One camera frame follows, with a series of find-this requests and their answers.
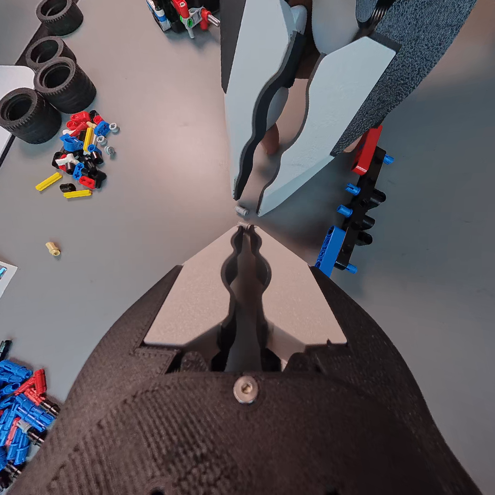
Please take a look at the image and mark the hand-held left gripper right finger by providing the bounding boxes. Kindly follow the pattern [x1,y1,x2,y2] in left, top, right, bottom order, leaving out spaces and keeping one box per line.
[248,225,348,370]

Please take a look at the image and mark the sticker sheet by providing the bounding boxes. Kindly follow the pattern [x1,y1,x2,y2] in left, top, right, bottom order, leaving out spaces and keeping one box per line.
[0,253,19,299]

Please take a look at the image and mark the pile of blue pins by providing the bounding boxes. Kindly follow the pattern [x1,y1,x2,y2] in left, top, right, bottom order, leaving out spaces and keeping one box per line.
[0,340,62,480]

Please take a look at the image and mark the person's right hand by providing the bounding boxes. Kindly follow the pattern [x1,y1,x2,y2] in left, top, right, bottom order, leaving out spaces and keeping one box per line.
[260,38,324,156]

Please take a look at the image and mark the toy race car model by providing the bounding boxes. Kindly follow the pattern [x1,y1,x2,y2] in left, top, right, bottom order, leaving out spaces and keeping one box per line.
[146,0,222,39]

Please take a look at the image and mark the black beam assembly blue pins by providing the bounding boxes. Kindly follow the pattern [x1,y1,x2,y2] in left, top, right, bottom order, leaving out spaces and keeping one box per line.
[314,125,396,280]

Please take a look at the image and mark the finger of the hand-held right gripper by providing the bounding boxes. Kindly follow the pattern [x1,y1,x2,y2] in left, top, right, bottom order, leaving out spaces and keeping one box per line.
[256,35,403,218]
[220,0,309,200]

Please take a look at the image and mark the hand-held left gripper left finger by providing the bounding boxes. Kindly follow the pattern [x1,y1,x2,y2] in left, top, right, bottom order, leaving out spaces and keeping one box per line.
[143,225,243,370]

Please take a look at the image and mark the pile of mixed small bricks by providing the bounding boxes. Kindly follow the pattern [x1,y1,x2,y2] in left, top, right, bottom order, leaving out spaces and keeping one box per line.
[35,110,121,200]

